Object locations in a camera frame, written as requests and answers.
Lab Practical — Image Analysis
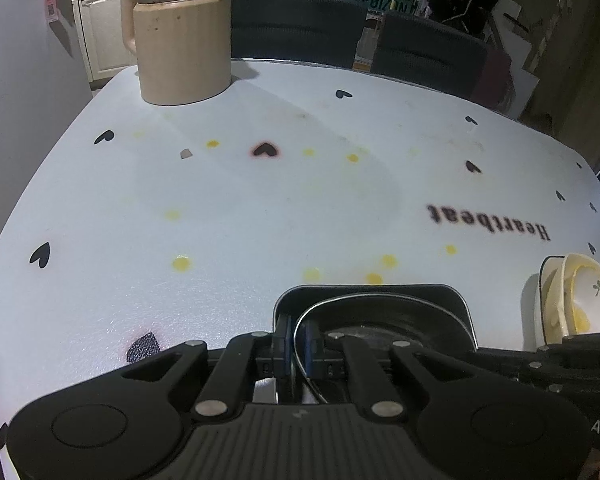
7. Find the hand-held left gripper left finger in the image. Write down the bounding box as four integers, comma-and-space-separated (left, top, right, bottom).
121, 316, 293, 420

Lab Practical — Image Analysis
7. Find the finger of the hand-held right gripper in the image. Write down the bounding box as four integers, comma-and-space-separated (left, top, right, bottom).
472, 330, 600, 397

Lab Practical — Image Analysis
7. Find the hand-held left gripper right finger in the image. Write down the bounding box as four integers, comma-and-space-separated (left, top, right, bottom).
302, 321, 481, 420

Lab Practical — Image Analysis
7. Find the rectangular steel bowl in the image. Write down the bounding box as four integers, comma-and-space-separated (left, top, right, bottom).
272, 284, 477, 361

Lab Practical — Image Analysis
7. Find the cream handled bowl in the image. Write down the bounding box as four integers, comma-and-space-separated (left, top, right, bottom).
532, 255, 566, 352

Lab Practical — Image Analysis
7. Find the small round steel bowl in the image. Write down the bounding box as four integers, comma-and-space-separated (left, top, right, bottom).
291, 294, 468, 406

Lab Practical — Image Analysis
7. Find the yellow-rimmed floral bowl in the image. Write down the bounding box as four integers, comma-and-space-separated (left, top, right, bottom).
562, 252, 600, 336

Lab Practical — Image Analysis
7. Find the maroon chair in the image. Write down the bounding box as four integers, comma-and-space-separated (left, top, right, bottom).
472, 45, 513, 111

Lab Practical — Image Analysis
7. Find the dark blue chair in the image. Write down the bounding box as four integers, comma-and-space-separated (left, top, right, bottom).
370, 12, 488, 98
230, 0, 368, 68

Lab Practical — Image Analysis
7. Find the beige kettle with steel lid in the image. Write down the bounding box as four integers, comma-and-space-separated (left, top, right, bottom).
120, 0, 238, 107

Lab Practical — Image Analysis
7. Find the white kitchen base cabinet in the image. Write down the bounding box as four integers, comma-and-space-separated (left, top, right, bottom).
70, 0, 141, 91

